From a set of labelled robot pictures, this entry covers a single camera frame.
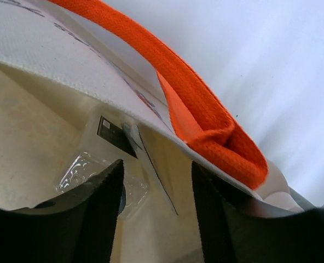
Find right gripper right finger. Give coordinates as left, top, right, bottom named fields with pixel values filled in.
left=192, top=162, right=324, bottom=262

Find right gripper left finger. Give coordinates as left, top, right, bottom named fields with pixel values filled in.
left=0, top=159, right=124, bottom=262

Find canvas bag with orange handles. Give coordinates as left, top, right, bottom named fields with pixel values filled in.
left=0, top=0, right=305, bottom=263

